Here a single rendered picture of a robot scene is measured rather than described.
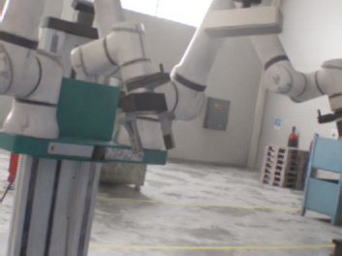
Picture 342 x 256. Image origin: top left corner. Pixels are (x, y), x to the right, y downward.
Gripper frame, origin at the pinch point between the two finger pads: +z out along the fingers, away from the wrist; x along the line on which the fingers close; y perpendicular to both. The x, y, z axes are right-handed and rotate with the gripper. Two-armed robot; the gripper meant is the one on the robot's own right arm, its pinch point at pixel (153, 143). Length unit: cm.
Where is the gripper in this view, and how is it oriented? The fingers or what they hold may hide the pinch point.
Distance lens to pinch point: 149.6
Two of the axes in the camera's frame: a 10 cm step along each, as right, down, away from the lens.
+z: 2.3, 9.6, -1.6
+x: -6.4, 0.2, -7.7
